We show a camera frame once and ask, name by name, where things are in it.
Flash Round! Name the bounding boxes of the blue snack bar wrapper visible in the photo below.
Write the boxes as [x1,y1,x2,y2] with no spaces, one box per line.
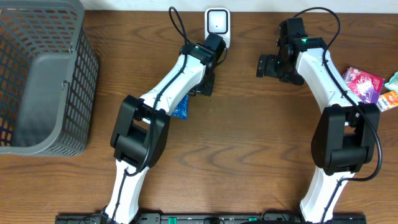
[171,93,189,119]

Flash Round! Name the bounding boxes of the red purple snack packet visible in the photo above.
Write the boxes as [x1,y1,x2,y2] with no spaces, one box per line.
[343,67,384,103]

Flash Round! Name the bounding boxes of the small orange snack packet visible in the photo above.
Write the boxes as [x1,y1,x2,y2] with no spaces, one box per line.
[377,90,398,112]

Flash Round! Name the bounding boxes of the mint green snack packet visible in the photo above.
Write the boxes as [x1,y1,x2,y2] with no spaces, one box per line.
[384,72,398,92]

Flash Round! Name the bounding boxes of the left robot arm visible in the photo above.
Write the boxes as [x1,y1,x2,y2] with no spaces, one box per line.
[102,32,230,223]

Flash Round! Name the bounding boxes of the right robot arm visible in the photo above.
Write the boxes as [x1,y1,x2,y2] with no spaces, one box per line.
[256,17,382,223]

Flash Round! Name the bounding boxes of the white barcode scanner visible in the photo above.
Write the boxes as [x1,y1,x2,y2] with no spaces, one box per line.
[205,7,231,49]

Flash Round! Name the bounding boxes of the grey plastic mesh basket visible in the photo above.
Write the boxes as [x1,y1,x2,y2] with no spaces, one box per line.
[1,1,99,157]

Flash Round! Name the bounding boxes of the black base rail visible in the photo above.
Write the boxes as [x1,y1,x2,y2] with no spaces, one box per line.
[55,212,368,224]

